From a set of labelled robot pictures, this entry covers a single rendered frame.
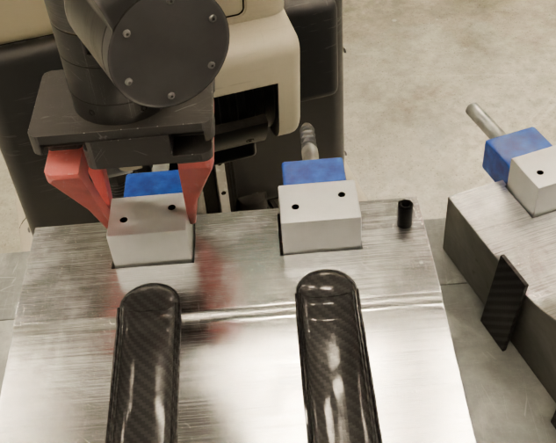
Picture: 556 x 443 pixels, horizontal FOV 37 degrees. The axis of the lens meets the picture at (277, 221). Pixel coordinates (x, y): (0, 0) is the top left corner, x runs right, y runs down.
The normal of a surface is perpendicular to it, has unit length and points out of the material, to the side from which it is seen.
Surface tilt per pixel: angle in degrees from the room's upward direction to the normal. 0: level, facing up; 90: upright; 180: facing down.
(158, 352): 8
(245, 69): 98
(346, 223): 90
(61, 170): 0
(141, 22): 90
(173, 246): 90
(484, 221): 0
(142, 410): 3
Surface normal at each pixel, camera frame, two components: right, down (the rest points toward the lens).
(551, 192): 0.34, 0.63
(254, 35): -0.02, -0.62
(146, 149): 0.05, 0.69
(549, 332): -0.94, 0.28
